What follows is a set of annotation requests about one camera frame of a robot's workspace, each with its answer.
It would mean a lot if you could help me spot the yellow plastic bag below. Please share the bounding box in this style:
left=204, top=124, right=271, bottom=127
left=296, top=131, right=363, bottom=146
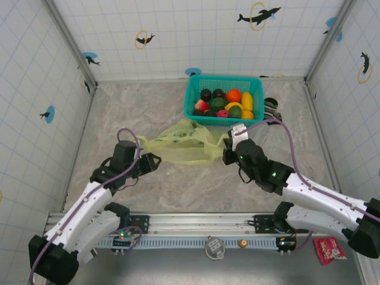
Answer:
left=136, top=118, right=230, bottom=166

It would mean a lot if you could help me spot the fake dark green avocado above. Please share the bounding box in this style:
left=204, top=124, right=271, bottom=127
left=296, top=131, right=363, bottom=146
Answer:
left=207, top=97, right=229, bottom=111

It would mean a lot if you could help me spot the fake yellow mango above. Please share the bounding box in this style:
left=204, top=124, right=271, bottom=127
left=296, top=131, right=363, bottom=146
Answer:
left=240, top=91, right=254, bottom=111

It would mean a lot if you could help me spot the teal plastic basket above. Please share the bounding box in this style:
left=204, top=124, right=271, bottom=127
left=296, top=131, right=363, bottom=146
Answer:
left=183, top=74, right=265, bottom=127

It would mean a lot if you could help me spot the black white striped sock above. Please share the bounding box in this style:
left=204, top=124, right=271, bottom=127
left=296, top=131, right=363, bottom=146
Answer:
left=262, top=97, right=283, bottom=125

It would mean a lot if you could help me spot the round grey device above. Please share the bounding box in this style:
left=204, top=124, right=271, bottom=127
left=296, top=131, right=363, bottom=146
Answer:
left=204, top=236, right=226, bottom=261

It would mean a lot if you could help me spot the red snack packet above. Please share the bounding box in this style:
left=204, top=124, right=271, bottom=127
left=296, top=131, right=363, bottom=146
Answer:
left=313, top=236, right=347, bottom=266

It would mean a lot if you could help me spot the black mounting bracket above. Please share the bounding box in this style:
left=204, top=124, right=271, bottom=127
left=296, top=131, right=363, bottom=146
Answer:
left=129, top=214, right=150, bottom=235
left=246, top=214, right=278, bottom=235

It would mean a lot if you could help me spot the aluminium mounting rail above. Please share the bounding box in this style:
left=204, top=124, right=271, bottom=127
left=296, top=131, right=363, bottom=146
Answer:
left=44, top=211, right=278, bottom=238

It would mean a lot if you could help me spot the small dolphin ring sticker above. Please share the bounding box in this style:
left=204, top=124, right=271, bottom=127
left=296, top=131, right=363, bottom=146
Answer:
left=80, top=73, right=91, bottom=94
left=135, top=29, right=156, bottom=50

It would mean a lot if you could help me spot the grey slotted cable duct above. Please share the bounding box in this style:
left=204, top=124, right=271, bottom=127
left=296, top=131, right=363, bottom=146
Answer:
left=97, top=236, right=280, bottom=250

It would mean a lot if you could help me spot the aluminium frame post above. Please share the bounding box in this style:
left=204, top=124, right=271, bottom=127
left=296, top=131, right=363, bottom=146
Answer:
left=304, top=0, right=359, bottom=86
left=43, top=0, right=99, bottom=90

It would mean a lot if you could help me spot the large dolphin ring sticker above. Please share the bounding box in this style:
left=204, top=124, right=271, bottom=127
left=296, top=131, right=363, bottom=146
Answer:
left=236, top=2, right=282, bottom=31

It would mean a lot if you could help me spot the upright dolphin ring sticker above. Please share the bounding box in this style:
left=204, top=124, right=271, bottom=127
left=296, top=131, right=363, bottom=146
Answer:
left=357, top=52, right=373, bottom=84

